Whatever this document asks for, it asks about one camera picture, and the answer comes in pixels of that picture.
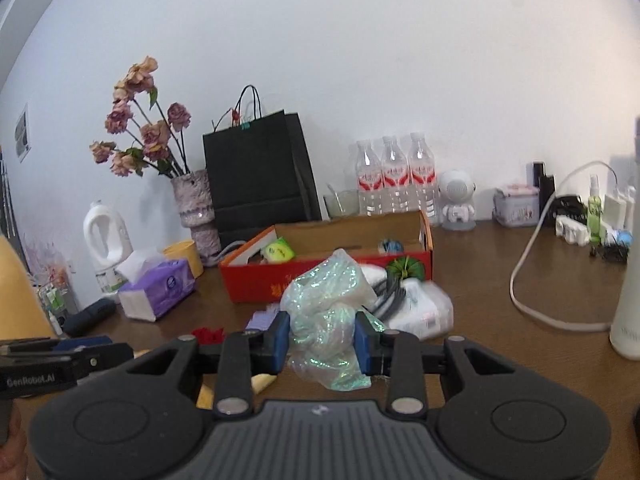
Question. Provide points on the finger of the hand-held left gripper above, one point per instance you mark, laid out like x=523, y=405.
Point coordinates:
x=35, y=344
x=102, y=356

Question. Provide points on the white thermos bottle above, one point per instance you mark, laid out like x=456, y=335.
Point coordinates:
x=627, y=310

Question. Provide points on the black paper bag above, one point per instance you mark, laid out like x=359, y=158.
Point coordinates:
x=255, y=175

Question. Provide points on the white charger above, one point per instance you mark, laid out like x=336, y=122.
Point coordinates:
x=614, y=207

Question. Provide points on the purple cloth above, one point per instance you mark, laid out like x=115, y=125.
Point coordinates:
x=260, y=321

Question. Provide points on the white plastic bag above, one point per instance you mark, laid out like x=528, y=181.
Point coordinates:
x=425, y=310

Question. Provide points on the green scrunchie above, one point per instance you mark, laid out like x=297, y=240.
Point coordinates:
x=410, y=269

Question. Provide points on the black rectangular bottle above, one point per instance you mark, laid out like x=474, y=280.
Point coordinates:
x=548, y=190

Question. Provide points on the red cardboard box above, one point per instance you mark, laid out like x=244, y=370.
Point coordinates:
x=250, y=285

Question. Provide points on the purple tissue pack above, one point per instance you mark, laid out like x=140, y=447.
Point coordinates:
x=160, y=290

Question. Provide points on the yellow chair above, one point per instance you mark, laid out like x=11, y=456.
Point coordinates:
x=20, y=300

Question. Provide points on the clear water bottle red label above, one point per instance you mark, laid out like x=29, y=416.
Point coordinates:
x=422, y=175
x=370, y=180
x=396, y=175

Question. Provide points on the black pouch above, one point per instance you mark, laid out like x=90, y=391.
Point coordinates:
x=570, y=207

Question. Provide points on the dried pink flowers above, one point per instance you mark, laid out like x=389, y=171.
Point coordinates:
x=150, y=135

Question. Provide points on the white astronaut speaker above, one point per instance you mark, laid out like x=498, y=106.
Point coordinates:
x=456, y=195

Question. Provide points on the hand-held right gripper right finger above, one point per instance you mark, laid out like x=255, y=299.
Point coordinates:
x=362, y=346

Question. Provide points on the rack of small bottles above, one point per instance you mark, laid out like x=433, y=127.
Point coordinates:
x=55, y=305

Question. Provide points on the mottled purple vase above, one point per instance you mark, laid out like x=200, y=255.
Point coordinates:
x=197, y=210

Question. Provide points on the person's left hand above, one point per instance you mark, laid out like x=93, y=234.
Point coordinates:
x=12, y=455

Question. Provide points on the iridescent plastic bag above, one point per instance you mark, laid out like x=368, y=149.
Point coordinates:
x=327, y=320

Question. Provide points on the dark blue case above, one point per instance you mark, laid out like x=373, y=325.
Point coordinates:
x=90, y=316

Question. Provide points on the glass bowl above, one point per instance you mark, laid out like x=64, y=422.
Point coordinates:
x=347, y=205

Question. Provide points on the printed tin box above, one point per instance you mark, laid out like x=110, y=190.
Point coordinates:
x=515, y=207

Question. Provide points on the small blue item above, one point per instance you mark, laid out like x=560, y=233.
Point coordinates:
x=393, y=246

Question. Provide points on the small white blue device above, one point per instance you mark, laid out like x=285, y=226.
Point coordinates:
x=620, y=237

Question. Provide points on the clear spoon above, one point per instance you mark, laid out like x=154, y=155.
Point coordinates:
x=336, y=200

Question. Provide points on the yellow cup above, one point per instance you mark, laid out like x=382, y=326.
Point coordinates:
x=187, y=255

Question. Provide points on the black tube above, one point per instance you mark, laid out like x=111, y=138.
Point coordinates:
x=538, y=175

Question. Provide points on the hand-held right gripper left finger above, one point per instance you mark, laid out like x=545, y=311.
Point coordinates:
x=280, y=341

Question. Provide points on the green spray bottle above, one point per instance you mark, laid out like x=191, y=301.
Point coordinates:
x=594, y=215

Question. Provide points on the green packet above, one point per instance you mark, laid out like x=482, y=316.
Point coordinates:
x=279, y=251

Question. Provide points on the white detergent bottle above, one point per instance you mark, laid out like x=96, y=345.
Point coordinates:
x=107, y=240

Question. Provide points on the red fabric flower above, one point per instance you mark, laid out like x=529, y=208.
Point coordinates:
x=207, y=335

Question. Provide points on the white power strip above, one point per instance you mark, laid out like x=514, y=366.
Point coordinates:
x=572, y=230

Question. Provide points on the pale yellow sponge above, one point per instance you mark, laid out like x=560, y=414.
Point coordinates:
x=264, y=384

